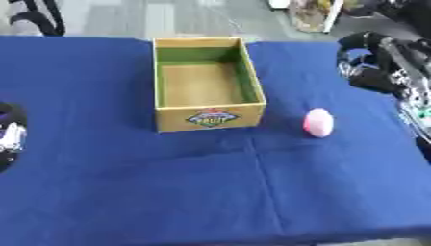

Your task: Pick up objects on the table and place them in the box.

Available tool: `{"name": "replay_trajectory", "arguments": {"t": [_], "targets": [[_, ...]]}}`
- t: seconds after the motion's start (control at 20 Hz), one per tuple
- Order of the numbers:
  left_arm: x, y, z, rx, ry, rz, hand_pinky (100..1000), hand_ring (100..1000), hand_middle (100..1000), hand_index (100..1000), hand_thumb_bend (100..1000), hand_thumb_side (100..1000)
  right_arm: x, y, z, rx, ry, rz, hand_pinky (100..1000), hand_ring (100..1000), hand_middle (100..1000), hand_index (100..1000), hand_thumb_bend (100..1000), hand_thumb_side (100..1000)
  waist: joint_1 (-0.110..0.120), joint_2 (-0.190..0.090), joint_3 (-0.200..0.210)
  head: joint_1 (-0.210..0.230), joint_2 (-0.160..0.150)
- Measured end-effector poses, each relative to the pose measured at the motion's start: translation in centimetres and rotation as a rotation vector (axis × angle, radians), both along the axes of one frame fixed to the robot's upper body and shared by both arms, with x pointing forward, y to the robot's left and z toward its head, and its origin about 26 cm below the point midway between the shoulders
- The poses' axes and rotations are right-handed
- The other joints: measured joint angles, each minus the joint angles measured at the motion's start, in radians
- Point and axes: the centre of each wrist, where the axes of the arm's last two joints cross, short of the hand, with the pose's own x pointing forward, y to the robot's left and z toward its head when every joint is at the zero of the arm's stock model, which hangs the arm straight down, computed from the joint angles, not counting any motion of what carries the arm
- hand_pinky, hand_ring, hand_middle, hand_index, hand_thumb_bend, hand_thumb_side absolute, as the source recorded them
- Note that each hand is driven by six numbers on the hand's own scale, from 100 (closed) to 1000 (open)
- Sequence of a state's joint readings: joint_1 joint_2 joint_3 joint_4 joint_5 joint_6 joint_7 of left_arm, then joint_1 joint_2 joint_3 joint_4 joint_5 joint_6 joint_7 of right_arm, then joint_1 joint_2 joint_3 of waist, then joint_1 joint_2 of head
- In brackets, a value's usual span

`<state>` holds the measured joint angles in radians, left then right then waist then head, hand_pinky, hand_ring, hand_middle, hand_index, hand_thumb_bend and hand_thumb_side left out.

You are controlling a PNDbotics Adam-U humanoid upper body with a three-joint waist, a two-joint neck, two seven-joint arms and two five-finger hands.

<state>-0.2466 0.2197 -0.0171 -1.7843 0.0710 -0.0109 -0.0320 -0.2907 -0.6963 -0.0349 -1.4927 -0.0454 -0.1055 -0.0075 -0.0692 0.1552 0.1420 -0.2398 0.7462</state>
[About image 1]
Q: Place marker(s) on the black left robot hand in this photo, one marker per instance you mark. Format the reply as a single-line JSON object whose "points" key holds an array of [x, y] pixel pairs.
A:
{"points": [[9, 134]]}

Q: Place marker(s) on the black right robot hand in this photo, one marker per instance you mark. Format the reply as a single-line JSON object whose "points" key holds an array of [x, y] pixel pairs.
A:
{"points": [[373, 68]]}

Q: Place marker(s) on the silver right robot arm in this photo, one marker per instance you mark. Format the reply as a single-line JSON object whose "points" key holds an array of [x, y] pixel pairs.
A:
{"points": [[418, 109]]}

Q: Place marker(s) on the tan cardboard box green inside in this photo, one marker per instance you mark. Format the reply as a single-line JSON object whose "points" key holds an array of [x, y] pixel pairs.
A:
{"points": [[207, 93]]}

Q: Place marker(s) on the pink egg-shaped toy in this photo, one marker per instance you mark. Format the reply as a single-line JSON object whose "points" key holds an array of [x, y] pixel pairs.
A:
{"points": [[319, 122]]}

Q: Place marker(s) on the white board with brown bag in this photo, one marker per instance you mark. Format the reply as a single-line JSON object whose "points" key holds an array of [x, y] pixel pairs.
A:
{"points": [[314, 14]]}

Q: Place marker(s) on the black chair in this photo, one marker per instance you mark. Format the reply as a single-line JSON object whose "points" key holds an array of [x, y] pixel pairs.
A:
{"points": [[39, 16]]}

